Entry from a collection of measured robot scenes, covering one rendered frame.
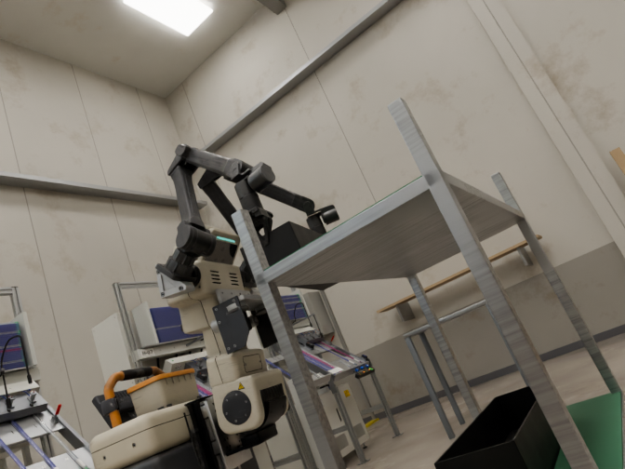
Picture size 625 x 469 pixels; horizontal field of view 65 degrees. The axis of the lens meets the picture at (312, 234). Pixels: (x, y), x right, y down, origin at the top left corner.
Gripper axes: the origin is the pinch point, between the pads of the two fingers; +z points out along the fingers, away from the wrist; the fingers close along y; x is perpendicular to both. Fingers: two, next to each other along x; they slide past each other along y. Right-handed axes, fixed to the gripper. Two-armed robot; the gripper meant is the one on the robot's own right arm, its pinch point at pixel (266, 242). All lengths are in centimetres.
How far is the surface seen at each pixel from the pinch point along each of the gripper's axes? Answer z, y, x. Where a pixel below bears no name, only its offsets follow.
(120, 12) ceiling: -554, 377, 227
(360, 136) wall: -258, 519, 13
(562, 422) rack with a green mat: 61, -38, -48
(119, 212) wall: -293, 408, 352
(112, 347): -45, 163, 208
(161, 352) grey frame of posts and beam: -28, 173, 175
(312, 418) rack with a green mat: 47, -30, -7
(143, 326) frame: -50, 168, 180
